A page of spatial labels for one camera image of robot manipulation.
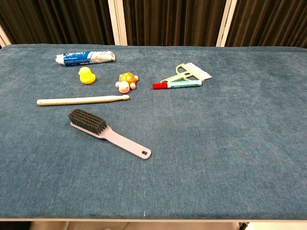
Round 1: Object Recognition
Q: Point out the blue velvet table cloth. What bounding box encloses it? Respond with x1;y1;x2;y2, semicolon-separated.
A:
0;43;307;220

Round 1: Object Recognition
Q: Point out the white blue toothpaste tube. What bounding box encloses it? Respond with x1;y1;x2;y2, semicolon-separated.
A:
56;50;117;67

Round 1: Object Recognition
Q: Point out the white marker with red cap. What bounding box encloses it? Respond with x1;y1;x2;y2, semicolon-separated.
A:
152;80;202;90

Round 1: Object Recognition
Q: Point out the dark brown curtain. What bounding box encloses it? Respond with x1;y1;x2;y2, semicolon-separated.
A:
0;0;115;46
224;0;307;48
122;0;227;47

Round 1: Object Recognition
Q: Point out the white table frame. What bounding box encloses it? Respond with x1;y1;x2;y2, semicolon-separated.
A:
0;218;307;223

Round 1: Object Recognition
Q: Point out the lilac brush with grey bristles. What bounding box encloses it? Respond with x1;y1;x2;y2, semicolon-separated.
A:
68;109;153;161

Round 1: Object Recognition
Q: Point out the white partition post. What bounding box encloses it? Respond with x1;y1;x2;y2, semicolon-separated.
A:
107;0;128;46
0;25;12;48
215;0;240;47

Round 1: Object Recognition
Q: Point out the orange pink turtle toy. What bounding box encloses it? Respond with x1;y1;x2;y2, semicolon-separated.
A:
115;72;140;94

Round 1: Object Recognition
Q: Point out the green white plastic scraper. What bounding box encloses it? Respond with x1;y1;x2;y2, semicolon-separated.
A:
160;62;213;84

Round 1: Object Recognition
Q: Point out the wooden drumstick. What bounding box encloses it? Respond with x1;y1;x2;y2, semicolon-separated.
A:
36;94;130;106

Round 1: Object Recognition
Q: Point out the yellow rubber duck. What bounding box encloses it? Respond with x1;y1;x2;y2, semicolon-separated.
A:
78;66;96;85

